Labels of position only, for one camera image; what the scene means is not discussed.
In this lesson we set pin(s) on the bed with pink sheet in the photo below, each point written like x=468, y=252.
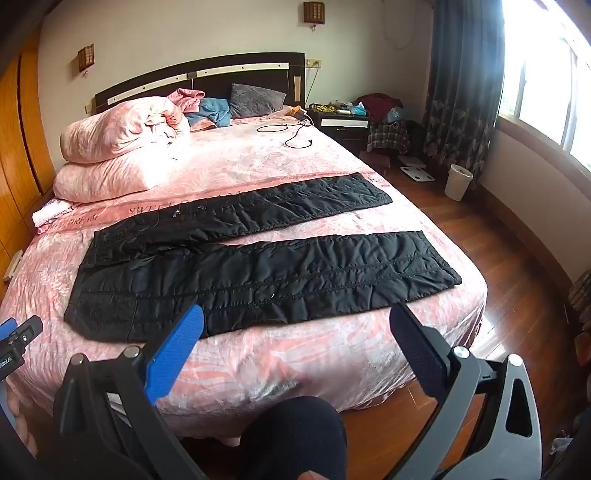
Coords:
x=300, y=157

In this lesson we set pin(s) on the folded pink towel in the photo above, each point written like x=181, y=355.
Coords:
x=51, y=212

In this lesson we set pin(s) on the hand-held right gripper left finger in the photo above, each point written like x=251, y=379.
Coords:
x=178, y=350

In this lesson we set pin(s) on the folded pink duvet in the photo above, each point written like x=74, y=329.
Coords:
x=115, y=131

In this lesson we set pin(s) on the dark red garment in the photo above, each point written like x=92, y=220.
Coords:
x=374, y=106

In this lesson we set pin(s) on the patterned bag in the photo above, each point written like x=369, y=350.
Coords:
x=581, y=300

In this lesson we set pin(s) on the white waste bin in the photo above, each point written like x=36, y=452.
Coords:
x=458, y=182

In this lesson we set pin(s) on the dark patterned curtain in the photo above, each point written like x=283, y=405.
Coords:
x=461, y=69

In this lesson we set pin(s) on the pink garment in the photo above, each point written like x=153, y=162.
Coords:
x=184, y=98

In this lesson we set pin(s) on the dark nightstand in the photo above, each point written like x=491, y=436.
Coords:
x=341, y=131

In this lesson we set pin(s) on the wooden wall lamp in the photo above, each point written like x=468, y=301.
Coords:
x=314, y=11
x=86, y=59

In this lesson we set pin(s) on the black quilted pants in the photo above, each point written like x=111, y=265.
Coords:
x=231, y=277

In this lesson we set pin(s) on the light blue cap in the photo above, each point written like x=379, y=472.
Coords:
x=395, y=115

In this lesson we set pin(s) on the dark wooden headboard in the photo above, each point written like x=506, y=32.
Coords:
x=217, y=85

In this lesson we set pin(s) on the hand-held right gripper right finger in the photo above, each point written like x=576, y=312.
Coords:
x=415, y=344

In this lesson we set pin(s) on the blue tissue pack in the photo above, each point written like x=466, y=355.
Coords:
x=358, y=109

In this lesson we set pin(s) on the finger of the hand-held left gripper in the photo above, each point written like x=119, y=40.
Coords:
x=27, y=330

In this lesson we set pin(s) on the plaid cloth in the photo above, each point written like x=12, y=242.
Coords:
x=390, y=136

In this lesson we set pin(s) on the white bathroom scale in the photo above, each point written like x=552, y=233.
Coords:
x=412, y=160
x=417, y=174

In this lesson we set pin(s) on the person's leg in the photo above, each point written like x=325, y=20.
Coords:
x=291, y=438

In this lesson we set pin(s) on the blue garment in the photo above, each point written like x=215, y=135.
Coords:
x=214, y=110

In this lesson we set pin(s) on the window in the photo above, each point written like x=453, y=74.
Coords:
x=545, y=69

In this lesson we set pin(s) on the grey pillow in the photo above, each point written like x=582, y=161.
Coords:
x=254, y=99

